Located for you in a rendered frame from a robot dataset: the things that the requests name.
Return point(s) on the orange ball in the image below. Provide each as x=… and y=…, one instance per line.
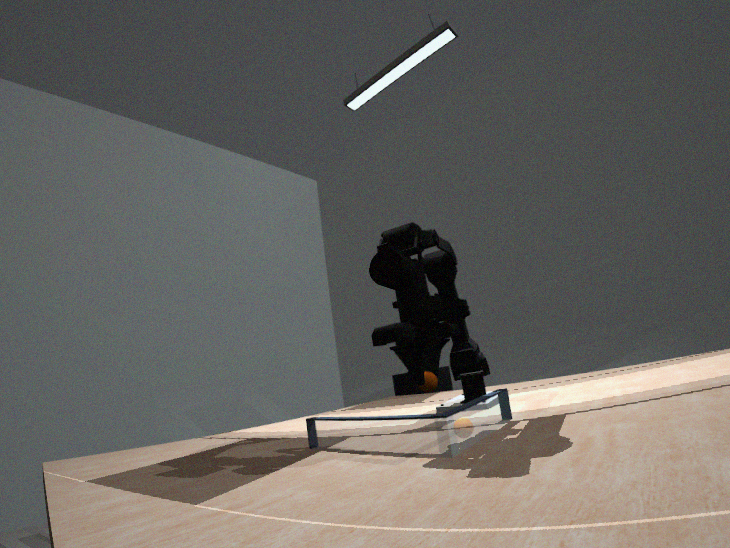
x=431, y=382

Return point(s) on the clear low corner walls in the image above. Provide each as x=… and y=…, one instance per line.
x=445, y=438

